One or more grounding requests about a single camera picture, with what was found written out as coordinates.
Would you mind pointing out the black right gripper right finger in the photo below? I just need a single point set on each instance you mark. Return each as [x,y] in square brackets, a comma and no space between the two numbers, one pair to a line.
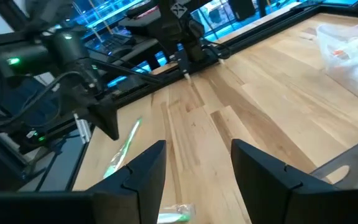
[275,199]

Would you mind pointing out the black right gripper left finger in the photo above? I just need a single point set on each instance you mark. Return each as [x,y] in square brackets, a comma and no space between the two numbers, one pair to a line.
[120,202]

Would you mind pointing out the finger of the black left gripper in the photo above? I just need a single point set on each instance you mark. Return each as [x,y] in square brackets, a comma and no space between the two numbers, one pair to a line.
[107,118]

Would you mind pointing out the orange toothbrush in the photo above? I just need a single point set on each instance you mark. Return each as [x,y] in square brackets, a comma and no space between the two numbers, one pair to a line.
[340,53]

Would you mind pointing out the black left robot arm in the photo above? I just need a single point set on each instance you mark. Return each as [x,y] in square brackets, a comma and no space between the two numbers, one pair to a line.
[179,34]

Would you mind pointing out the black computer mouse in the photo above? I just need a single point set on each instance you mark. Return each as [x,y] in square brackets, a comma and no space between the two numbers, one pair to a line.
[121,52]

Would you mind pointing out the black keyboard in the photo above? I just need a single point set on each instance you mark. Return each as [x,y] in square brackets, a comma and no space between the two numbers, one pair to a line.
[117,40]

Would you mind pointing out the black computer desk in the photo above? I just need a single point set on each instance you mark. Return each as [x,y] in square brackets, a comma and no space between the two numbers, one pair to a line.
[141,49]

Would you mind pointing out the clear plastic bin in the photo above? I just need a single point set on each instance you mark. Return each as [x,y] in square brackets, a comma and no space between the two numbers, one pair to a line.
[353,77]

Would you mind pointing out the black computer tower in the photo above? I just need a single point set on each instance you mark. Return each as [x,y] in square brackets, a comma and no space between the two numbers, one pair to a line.
[242,7]

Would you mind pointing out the silver bracket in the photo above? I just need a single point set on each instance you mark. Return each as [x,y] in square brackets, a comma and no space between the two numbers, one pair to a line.
[82,130]

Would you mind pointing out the window with black frame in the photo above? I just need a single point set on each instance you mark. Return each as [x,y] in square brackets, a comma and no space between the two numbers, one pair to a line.
[216,18]

